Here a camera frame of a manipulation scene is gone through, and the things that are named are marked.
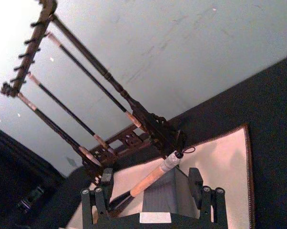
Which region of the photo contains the white mat brown border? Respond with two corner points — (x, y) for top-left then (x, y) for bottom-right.
(64, 123), (256, 229)

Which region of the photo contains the black table cloth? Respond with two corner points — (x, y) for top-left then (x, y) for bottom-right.
(0, 51), (287, 229)

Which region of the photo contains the calligraphy brush brown handle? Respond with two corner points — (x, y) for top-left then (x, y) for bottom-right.
(17, 92), (102, 167)

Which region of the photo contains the long calligraphy brush black handle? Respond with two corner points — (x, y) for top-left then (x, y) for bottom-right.
(47, 32), (147, 131)

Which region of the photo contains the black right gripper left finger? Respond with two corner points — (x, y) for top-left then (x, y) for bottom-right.
(80, 167), (114, 229)

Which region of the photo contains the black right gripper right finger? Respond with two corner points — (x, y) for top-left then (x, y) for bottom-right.
(187, 167), (227, 225)

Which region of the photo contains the calligraphy brush orange handle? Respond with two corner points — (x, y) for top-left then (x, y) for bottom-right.
(108, 146), (196, 213)

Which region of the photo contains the dark wooden brush rack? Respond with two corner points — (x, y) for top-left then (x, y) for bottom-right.
(0, 0), (189, 186)

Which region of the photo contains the grey square block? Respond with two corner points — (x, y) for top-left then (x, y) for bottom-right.
(141, 166), (202, 219)

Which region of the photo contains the small dark grey object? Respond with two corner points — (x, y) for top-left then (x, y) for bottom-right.
(16, 185), (44, 213)

